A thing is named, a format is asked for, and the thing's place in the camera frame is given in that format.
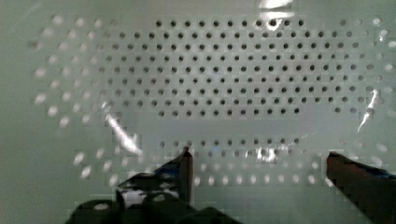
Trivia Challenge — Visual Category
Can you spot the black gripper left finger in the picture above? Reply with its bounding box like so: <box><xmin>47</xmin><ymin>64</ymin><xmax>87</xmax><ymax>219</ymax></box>
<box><xmin>116</xmin><ymin>147</ymin><xmax>193</xmax><ymax>207</ymax></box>

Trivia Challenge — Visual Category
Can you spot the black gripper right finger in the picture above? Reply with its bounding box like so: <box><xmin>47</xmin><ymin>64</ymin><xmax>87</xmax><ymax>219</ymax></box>
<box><xmin>326</xmin><ymin>152</ymin><xmax>396</xmax><ymax>224</ymax></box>

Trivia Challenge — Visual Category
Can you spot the green plastic strainer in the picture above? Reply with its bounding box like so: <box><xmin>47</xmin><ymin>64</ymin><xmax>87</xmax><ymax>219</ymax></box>
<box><xmin>1</xmin><ymin>0</ymin><xmax>395</xmax><ymax>224</ymax></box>

